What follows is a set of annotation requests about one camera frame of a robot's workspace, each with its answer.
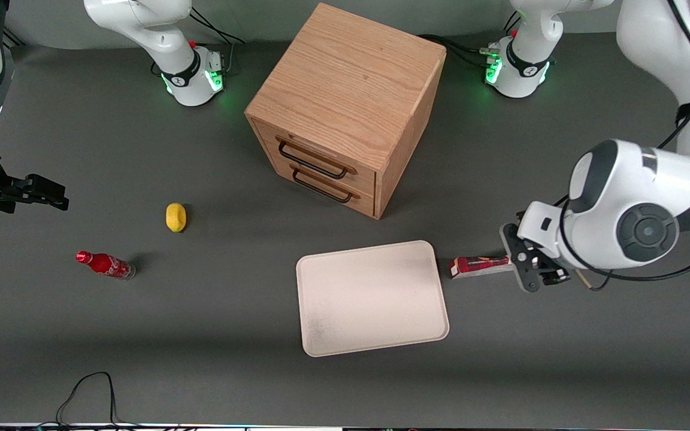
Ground black right base cables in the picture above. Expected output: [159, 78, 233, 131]
[189, 6, 246, 76]

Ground black looped table cable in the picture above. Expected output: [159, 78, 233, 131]
[56, 371, 142, 429]

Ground black metal drawer handle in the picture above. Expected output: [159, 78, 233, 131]
[277, 139, 349, 180]
[292, 168, 355, 204]

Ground wooden drawer front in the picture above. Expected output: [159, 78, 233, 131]
[268, 157, 376, 218]
[253, 119, 377, 196]

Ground red cookie box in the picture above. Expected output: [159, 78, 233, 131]
[449, 256, 513, 280]

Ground oak wooden drawer cabinet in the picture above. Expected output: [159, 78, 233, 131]
[244, 2, 447, 220]

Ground yellow lemon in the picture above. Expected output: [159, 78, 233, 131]
[166, 203, 187, 233]

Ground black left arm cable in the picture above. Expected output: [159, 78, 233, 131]
[558, 0, 690, 292]

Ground black base cables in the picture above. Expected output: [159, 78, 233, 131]
[189, 6, 246, 76]
[420, 12, 523, 70]

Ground red cola bottle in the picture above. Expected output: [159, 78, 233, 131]
[75, 250, 137, 280]

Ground black left base cables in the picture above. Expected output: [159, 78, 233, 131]
[420, 12, 523, 70]

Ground beige rectangular tray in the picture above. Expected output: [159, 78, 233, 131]
[295, 240, 450, 358]

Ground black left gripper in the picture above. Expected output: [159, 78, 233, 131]
[537, 260, 571, 288]

